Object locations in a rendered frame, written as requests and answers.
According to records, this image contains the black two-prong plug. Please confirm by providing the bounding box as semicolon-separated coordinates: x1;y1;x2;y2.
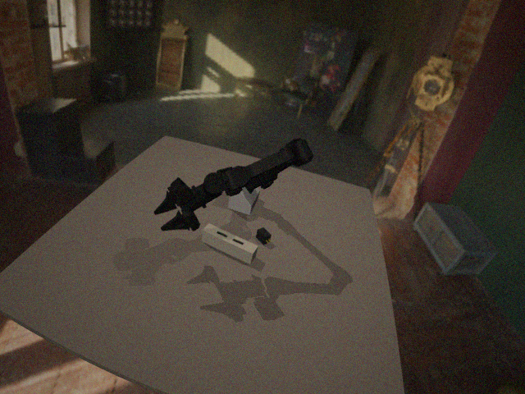
256;227;272;245

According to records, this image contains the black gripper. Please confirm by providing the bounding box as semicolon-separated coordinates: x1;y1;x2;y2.
154;185;208;231

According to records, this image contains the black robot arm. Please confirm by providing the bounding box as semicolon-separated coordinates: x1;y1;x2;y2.
171;138;314;206

